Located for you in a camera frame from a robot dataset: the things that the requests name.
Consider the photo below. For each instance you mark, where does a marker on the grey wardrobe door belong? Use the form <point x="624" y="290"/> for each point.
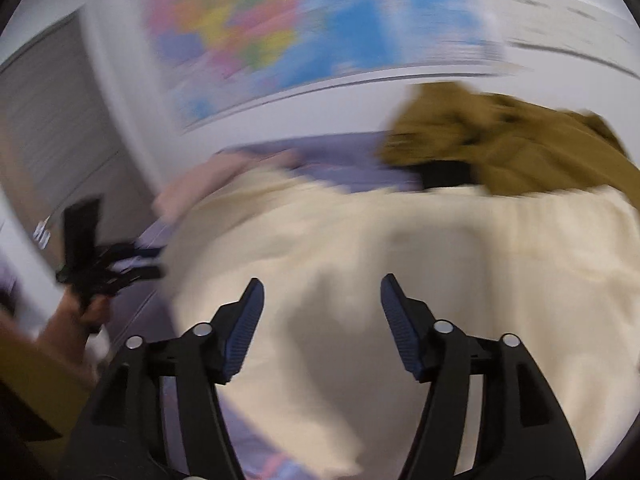
<point x="50" y="125"/>

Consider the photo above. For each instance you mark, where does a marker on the person's left forearm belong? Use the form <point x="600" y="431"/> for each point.
<point x="45" y="332"/>

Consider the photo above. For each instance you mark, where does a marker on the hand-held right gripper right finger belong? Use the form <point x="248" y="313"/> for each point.
<point x="400" y="330"/>

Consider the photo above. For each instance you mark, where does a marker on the colourful wall map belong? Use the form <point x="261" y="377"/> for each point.
<point x="300" y="35"/>

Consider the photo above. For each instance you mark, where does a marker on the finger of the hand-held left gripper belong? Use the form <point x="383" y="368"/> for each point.
<point x="142" y="251"/>
<point x="145" y="273"/>

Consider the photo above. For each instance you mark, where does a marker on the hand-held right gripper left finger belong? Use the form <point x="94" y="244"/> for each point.
<point x="245" y="330"/>

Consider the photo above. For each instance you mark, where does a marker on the lavender bed sheet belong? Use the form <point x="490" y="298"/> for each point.
<point x="340" y="165"/>

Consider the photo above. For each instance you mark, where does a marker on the white wall poster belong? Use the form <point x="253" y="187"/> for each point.
<point x="565" y="25"/>

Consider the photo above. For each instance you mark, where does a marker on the olive brown garment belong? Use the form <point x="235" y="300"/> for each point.
<point x="525" y="145"/>

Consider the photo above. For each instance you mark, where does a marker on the cream large garment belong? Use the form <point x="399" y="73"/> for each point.
<point x="400" y="230"/>

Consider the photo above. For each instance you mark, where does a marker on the person's left hand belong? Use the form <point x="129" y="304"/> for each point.
<point x="92" y="312"/>

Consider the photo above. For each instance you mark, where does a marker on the person's olive pants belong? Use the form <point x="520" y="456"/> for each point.
<point x="40" y="385"/>

